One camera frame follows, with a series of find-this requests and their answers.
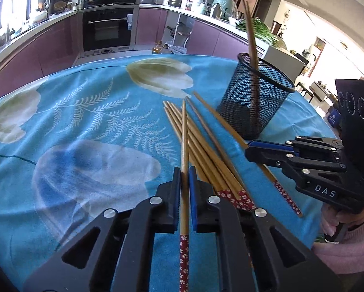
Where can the white cabinet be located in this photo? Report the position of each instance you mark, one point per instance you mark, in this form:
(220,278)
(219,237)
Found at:
(287,60)

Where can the wooden chopstick red floral end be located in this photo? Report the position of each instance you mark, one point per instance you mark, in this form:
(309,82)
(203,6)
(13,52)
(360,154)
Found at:
(251,36)
(185,146)
(217,118)

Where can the purple kitchen cabinets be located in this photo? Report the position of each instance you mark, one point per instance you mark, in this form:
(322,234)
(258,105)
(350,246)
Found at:
(54,45)

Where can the black mesh utensil holder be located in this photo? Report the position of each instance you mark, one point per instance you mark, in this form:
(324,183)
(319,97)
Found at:
(276,103)

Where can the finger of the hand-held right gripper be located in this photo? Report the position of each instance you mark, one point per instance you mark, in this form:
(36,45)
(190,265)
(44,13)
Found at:
(267,158)
(273,146)

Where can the green leafy vegetables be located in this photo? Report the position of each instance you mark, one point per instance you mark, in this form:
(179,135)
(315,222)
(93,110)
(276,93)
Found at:
(261,30)

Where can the person's right hand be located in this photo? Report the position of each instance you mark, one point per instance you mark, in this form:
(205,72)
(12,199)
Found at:
(328,222)

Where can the blue floral tablecloth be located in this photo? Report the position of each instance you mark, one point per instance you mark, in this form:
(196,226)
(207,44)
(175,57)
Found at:
(93,121)

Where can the steel kettle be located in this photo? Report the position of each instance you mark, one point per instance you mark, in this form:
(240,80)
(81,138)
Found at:
(216,11)

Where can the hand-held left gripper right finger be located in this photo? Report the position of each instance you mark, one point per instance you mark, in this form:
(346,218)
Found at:
(192,200)

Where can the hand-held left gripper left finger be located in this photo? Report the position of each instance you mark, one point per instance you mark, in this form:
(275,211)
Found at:
(177,194)

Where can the cooking oil bottle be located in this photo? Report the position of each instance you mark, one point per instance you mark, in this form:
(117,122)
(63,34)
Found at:
(158,48)

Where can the bundle of wooden chopsticks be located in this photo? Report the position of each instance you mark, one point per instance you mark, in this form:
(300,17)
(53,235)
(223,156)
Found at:
(201,155)

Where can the black built-in oven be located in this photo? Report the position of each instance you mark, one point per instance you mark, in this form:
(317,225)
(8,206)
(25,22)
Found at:
(107,30)

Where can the person's right forearm pink sleeve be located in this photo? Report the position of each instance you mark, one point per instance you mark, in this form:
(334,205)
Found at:
(355,243)

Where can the blue bin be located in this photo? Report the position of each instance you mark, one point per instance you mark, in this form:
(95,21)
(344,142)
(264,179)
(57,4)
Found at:
(334,120)

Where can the steel stock pot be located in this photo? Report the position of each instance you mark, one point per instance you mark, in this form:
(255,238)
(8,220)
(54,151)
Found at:
(176,0)

